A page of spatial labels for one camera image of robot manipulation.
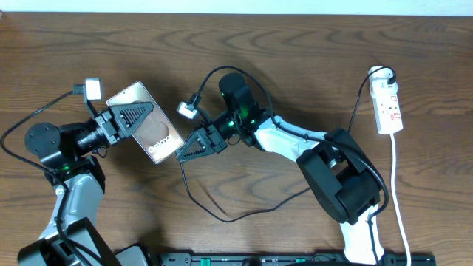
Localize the white power strip, red switches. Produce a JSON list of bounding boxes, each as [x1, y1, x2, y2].
[[368, 66, 404, 135]]

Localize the black charging cable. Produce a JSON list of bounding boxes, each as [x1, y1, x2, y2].
[[179, 66, 398, 224]]

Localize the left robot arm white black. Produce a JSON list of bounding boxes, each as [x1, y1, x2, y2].
[[17, 102, 153, 265]]

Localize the Galaxy smartphone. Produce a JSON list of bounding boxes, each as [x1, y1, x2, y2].
[[106, 81, 184, 164]]

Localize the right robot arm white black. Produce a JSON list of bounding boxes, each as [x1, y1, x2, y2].
[[177, 68, 386, 265]]

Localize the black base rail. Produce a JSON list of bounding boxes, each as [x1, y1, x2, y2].
[[157, 253, 437, 266]]

